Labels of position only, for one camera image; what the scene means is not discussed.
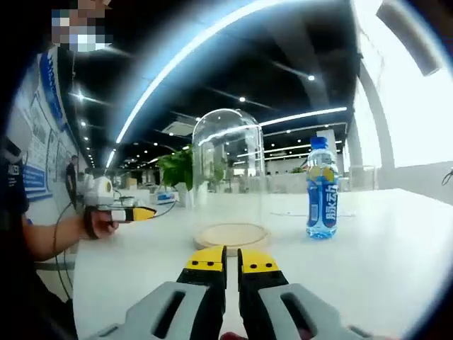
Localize blue and white wall poster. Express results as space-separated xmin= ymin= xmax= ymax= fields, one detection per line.
xmin=6 ymin=49 xmax=86 ymax=203

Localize blue and white box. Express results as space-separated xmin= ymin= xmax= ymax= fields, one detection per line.
xmin=154 ymin=190 xmax=178 ymax=206

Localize person's dark clothing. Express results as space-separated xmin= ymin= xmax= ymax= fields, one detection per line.
xmin=0 ymin=140 xmax=77 ymax=340

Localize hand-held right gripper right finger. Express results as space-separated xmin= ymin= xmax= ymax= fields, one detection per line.
xmin=236 ymin=247 xmax=401 ymax=340

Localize black cable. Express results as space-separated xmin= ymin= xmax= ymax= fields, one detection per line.
xmin=52 ymin=198 xmax=86 ymax=304

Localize blue drink bottle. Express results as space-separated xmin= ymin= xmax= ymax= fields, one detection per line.
xmin=305 ymin=136 xmax=340 ymax=241

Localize person's left hand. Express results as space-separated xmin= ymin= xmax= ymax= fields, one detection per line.
xmin=84 ymin=210 xmax=120 ymax=240

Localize grey ceiling beam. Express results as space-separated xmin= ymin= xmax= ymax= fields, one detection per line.
xmin=375 ymin=0 xmax=442 ymax=77

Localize round wooden base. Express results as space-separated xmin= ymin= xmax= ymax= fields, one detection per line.
xmin=193 ymin=222 xmax=272 ymax=249

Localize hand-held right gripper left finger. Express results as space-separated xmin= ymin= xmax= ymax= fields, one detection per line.
xmin=88 ymin=245 xmax=228 ymax=340

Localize clear glass dome cover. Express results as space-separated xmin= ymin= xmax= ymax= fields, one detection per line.
xmin=190 ymin=108 xmax=266 ymax=233

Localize green potted plant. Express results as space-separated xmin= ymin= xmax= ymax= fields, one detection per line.
xmin=154 ymin=144 xmax=228 ymax=209

